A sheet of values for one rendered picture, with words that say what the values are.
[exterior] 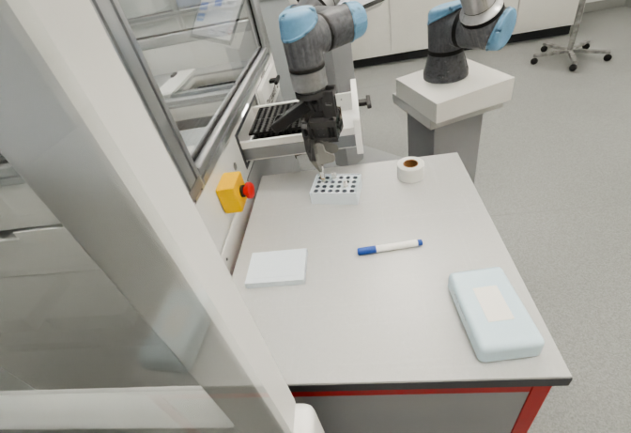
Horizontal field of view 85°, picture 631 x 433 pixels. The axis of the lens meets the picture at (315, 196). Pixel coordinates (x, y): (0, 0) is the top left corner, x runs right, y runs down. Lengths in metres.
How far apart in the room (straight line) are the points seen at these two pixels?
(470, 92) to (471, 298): 0.76
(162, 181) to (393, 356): 0.51
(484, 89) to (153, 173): 1.16
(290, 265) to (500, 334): 0.40
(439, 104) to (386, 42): 2.91
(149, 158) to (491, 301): 0.57
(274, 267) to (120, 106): 0.62
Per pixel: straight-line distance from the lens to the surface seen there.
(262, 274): 0.76
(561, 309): 1.71
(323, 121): 0.77
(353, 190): 0.88
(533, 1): 4.38
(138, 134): 0.19
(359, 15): 0.80
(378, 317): 0.67
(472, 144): 1.46
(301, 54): 0.72
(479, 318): 0.63
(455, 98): 1.22
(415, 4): 4.03
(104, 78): 0.18
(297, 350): 0.66
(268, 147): 0.99
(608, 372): 1.63
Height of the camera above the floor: 1.33
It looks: 37 degrees down
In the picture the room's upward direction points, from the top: 13 degrees counter-clockwise
